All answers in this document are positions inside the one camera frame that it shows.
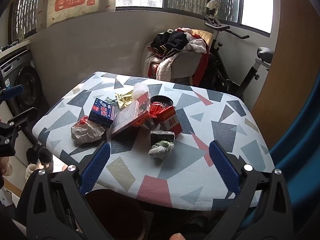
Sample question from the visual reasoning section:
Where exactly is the white foam fruit net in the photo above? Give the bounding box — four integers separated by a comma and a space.
132, 82, 149, 100

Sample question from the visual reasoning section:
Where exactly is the printed cardboard box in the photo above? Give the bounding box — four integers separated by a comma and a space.
36, 0, 117, 30

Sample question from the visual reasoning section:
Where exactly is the blue milk carton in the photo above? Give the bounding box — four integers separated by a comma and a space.
89, 97, 116, 128

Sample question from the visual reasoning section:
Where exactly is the grey washing machine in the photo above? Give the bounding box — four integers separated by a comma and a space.
0, 50, 49, 135

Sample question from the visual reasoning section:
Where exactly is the black round tin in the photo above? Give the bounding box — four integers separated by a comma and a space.
150, 95, 174, 110

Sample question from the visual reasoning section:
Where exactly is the red-edged clear package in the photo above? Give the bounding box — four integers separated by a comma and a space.
110, 92, 152, 137

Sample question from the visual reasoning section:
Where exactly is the white fleece garment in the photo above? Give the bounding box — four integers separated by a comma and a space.
144, 27, 208, 82

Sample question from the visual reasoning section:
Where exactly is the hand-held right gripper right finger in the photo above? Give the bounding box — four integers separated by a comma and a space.
207, 140, 298, 240

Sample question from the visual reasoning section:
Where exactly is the dark round bin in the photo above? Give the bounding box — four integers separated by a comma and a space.
85, 189, 148, 240

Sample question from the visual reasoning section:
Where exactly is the gold foil wrapper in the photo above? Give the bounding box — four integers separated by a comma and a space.
114, 91, 137, 109

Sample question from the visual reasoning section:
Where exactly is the beige armchair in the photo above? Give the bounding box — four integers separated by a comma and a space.
142, 29, 215, 85

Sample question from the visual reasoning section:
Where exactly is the blue smooth object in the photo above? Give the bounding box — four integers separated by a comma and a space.
240, 80, 320, 240

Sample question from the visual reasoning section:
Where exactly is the orange-red foam net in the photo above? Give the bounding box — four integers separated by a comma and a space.
135, 102, 167, 129

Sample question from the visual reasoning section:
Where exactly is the small black drink carton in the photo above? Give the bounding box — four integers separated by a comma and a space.
150, 130, 175, 147

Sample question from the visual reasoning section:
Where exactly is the red cardboard box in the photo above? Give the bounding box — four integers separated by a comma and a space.
157, 106, 183, 137

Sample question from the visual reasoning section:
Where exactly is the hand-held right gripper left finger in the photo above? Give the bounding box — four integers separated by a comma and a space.
15, 142, 113, 240

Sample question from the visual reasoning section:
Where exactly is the black exercise bike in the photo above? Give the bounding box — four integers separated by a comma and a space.
201, 0, 275, 100

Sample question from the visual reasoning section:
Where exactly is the white green wrapper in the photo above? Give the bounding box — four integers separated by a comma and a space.
148, 141, 175, 159

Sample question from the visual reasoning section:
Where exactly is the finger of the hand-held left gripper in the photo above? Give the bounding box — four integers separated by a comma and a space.
0, 85, 24, 101
0, 107, 38, 157

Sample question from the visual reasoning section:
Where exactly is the black jacket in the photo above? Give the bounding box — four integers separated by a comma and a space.
150, 31, 190, 58

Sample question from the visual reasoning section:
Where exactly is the wooden panel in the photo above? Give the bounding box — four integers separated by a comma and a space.
251, 0, 320, 143

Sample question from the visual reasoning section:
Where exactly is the paper food wrapper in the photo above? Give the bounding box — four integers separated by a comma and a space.
71, 116, 107, 145

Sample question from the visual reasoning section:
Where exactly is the person's left hand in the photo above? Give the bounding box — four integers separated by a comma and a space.
0, 155, 12, 178

